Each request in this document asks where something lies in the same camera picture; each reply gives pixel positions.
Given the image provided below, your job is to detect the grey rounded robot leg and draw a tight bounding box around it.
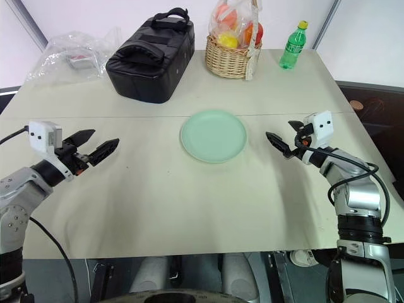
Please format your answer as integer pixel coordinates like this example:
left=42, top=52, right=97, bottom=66
left=222, top=252, right=263, bottom=301
left=129, top=254, right=169, bottom=295

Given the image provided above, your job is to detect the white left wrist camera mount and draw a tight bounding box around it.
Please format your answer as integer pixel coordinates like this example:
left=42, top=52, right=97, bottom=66
left=27, top=121, right=75, bottom=181

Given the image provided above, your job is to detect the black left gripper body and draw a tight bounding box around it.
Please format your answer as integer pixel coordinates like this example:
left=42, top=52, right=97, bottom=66
left=55, top=142, right=92, bottom=177

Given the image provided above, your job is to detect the black padded carry bag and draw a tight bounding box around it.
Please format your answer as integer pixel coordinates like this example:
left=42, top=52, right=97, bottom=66
left=105, top=7, right=196, bottom=105

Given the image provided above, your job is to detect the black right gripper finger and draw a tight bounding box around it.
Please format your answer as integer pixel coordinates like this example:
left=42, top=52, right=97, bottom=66
left=265, top=131, right=297, bottom=158
left=287, top=120, right=312, bottom=134

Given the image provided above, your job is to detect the grey wall post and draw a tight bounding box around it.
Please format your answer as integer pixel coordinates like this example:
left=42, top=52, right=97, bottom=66
left=5, top=0, right=49, bottom=53
left=311, top=0, right=342, bottom=51

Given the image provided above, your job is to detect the green plastic soda bottle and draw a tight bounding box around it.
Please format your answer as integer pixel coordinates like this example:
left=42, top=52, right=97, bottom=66
left=278, top=20, right=309, bottom=71

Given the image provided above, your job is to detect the orange fruit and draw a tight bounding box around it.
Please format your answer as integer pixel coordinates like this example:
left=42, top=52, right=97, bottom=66
left=241, top=23, right=256, bottom=45

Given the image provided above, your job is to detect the white paper cup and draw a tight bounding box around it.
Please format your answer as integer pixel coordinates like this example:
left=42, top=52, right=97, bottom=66
left=290, top=249, right=318, bottom=268

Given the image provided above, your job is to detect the clear plastic fruit bag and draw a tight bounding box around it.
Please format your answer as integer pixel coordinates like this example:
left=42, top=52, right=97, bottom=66
left=208, top=0, right=264, bottom=51

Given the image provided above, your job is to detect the dark rounded robot torso rim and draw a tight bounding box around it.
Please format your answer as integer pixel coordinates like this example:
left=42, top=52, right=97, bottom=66
left=103, top=289, right=287, bottom=303

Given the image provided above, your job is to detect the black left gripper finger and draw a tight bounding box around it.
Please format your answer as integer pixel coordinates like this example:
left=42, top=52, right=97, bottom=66
left=85, top=138, right=121, bottom=167
left=64, top=128, right=96, bottom=150

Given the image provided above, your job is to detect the small grey red box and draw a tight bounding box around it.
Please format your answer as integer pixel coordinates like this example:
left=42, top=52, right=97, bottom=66
left=66, top=53, right=94, bottom=71

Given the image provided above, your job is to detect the beige table cover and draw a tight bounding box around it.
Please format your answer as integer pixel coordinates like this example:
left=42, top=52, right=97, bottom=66
left=0, top=48, right=404, bottom=260

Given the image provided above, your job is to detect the yellow lemon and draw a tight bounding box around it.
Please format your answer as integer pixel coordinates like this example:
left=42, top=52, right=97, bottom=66
left=217, top=31, right=239, bottom=49

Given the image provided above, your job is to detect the pink orange peach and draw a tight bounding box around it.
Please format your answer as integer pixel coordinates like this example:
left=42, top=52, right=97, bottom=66
left=214, top=3, right=239, bottom=32

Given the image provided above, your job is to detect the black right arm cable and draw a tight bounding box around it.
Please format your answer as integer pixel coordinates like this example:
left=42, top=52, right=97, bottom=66
left=294, top=134, right=392, bottom=230

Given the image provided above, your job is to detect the woven wicker basket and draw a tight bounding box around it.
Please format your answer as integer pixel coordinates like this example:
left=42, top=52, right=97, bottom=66
left=205, top=0, right=264, bottom=81

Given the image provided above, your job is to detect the light green round plate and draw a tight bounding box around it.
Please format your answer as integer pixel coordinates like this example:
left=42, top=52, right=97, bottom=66
left=180, top=109, right=248, bottom=164

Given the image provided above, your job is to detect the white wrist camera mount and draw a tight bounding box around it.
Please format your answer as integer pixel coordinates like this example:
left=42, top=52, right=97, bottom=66
left=301, top=110, right=334, bottom=165
left=27, top=121, right=75, bottom=181

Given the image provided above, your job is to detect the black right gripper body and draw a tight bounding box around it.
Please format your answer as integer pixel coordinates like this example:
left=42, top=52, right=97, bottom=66
left=288, top=124, right=316, bottom=159

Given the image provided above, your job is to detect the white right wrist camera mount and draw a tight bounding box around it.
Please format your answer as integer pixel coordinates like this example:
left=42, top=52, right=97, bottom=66
left=301, top=110, right=334, bottom=165

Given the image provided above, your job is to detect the crumpled clear plastic bag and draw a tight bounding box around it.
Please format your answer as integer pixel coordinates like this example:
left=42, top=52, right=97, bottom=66
left=25, top=27, right=123, bottom=84

